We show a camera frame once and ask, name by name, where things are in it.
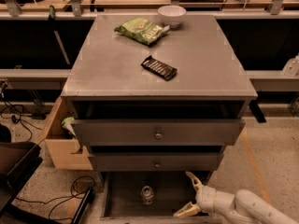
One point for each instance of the black chair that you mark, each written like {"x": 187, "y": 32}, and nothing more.
{"x": 18, "y": 161}

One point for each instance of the grey top drawer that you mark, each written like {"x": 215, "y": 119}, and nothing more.
{"x": 157, "y": 132}

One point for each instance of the grey middle drawer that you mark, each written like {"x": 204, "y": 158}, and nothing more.
{"x": 131, "y": 162}

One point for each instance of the grey drawer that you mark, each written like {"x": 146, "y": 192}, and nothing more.
{"x": 122, "y": 202}
{"x": 157, "y": 132}
{"x": 131, "y": 162}

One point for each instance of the black chocolate bar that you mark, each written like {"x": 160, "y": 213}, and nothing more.
{"x": 158, "y": 68}

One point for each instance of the green item in box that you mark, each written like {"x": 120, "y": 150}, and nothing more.
{"x": 67, "y": 127}

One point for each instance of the white bowl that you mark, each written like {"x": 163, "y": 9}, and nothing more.
{"x": 171, "y": 15}

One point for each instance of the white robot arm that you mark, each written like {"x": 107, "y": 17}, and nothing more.
{"x": 244, "y": 207}

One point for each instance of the grey drawer cabinet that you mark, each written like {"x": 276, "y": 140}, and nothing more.
{"x": 107, "y": 80}

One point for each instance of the clear plastic bottle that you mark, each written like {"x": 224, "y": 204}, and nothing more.
{"x": 291, "y": 67}

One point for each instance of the grey bottom drawer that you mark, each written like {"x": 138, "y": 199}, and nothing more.
{"x": 122, "y": 202}

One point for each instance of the wooden box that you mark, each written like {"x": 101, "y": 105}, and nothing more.
{"x": 64, "y": 151}

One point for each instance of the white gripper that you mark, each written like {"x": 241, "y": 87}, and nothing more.
{"x": 205, "y": 200}

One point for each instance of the green handled tool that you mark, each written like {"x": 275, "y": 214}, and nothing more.
{"x": 52, "y": 20}

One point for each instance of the green chip bag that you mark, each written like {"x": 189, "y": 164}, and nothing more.
{"x": 142, "y": 30}

